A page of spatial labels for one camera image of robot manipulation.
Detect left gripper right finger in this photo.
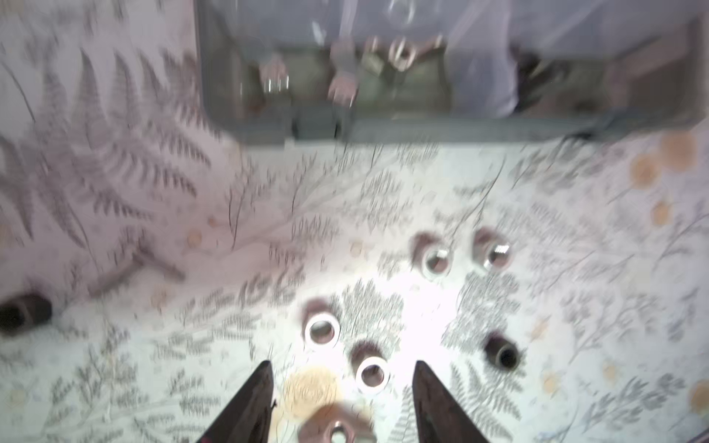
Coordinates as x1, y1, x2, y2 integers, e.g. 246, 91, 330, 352
412, 360, 489, 443

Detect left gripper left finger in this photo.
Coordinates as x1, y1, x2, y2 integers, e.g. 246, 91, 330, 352
196, 360, 274, 443

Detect silver cap nut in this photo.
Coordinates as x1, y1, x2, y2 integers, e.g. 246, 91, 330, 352
473, 227, 514, 272
302, 299, 341, 350
412, 232, 453, 282
350, 341, 391, 396

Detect grey plastic compartment box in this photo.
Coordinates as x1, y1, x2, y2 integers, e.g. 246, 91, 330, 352
194, 1, 708, 145

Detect black hex nut right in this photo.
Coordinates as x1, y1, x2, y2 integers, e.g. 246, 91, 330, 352
483, 332, 521, 372

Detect black hex nut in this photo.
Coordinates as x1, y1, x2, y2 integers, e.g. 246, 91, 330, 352
0, 293, 53, 336
483, 332, 521, 372

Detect silver screw pair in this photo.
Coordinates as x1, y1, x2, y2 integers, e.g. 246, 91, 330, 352
87, 248, 186, 298

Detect black hex nut far left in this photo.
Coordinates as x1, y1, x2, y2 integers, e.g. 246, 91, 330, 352
0, 293, 53, 336

